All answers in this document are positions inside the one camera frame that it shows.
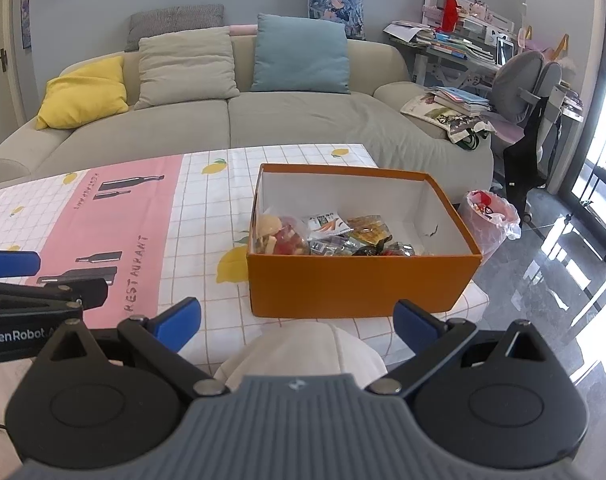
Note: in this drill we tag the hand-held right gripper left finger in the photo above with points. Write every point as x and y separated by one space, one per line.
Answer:
178 322

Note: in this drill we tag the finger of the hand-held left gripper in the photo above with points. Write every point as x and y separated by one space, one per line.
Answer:
10 263
78 292

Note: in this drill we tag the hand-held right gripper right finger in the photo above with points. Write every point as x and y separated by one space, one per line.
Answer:
418 322

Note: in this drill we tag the orange cardboard box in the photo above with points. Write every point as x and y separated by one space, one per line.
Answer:
358 285

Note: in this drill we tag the clear packet of yellow sticks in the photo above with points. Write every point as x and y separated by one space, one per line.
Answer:
370 227

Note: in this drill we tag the clear packet of red nuts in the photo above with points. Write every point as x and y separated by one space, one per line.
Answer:
283 240

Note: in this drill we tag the pink and white checked tablecloth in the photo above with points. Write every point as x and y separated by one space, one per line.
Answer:
208 240

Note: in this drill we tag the trash bin with pink bag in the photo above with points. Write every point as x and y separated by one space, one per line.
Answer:
483 230

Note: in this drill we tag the yellow pillow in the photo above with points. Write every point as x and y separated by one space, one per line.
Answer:
83 95

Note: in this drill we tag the black garment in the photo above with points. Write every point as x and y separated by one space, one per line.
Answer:
528 160

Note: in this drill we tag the printed tote bag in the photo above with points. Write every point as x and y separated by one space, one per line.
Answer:
470 132

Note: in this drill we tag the open magazine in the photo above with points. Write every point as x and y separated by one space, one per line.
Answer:
423 107

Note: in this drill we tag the metal folding rack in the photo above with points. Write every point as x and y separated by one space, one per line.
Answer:
598 200

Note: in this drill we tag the stack of books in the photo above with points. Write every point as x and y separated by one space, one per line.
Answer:
460 100

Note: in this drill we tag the beige sofa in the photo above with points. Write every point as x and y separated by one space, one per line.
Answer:
308 120

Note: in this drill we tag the beige pillow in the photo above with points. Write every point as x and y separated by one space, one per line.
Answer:
188 67

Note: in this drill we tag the cluttered desk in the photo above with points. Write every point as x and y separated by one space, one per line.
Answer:
448 60

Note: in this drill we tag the grey office chair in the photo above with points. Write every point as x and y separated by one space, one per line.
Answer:
525 77

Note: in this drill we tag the white tablet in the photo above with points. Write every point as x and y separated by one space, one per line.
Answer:
505 51

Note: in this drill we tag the grey striped pillow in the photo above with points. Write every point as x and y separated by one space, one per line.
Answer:
173 22

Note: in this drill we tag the light blue pillow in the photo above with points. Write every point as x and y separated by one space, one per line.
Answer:
300 55

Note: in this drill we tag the pink pillow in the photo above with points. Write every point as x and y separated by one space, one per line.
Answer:
240 30

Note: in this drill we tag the red bag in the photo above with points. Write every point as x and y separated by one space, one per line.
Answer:
449 10

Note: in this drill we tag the printed figure pillow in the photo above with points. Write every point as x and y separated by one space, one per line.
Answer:
335 7

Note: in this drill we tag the wall poster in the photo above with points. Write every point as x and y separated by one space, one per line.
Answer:
26 17

